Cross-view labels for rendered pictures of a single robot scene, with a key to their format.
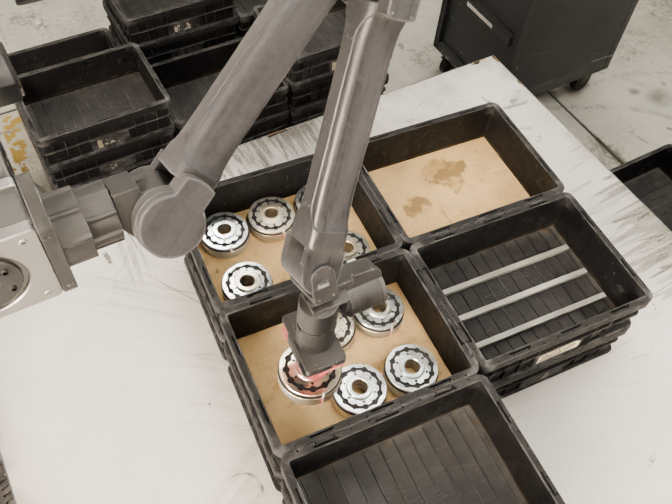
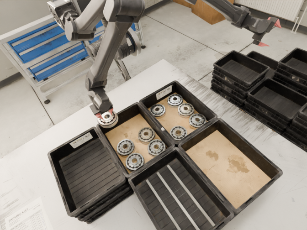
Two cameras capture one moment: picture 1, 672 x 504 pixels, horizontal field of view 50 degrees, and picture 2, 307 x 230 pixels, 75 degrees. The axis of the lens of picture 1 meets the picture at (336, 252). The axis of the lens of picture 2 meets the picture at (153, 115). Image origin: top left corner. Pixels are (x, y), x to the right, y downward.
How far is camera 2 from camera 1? 107 cm
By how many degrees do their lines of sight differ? 53
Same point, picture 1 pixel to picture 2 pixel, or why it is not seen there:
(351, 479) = (100, 152)
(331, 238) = (91, 74)
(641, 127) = not seen: outside the picture
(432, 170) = (235, 159)
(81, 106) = (239, 70)
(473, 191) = (231, 177)
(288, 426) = (114, 133)
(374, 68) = (108, 33)
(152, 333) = not seen: hidden behind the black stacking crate
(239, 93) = (86, 11)
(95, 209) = (66, 16)
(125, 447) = (118, 108)
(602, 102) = not seen: outside the picture
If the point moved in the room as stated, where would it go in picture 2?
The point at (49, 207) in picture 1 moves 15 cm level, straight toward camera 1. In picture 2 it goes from (64, 9) to (32, 23)
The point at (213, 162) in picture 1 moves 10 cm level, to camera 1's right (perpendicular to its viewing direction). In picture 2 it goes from (79, 25) to (75, 39)
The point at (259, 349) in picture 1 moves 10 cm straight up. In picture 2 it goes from (138, 120) to (135, 111)
